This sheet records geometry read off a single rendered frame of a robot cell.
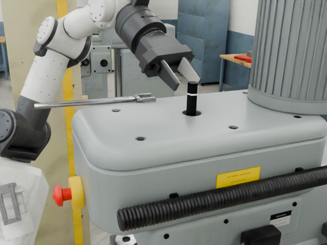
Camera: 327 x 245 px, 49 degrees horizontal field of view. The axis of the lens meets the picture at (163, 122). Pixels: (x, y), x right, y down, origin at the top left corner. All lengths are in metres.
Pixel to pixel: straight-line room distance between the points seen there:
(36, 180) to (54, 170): 1.60
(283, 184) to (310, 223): 0.22
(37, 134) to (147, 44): 0.47
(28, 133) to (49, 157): 1.55
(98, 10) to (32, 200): 0.51
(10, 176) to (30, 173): 0.05
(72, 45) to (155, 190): 0.56
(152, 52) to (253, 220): 0.38
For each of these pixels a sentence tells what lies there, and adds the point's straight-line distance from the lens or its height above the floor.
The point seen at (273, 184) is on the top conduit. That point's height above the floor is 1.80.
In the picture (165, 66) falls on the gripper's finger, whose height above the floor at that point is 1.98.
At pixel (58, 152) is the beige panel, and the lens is 2.56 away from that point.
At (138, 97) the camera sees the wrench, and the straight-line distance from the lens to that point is 0.77.
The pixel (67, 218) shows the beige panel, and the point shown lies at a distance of 2.83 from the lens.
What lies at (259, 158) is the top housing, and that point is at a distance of 0.66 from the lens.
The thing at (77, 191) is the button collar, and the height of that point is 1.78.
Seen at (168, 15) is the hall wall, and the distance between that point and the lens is 10.49.
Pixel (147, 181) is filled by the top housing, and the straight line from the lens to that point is 0.57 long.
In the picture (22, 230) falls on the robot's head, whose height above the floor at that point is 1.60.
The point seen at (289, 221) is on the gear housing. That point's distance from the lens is 0.81.
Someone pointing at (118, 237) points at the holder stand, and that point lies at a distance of 1.57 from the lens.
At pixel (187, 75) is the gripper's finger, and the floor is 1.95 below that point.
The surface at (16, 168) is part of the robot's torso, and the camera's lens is 1.02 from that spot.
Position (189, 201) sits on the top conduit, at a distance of 0.58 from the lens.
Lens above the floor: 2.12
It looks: 21 degrees down
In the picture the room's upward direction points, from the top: 1 degrees clockwise
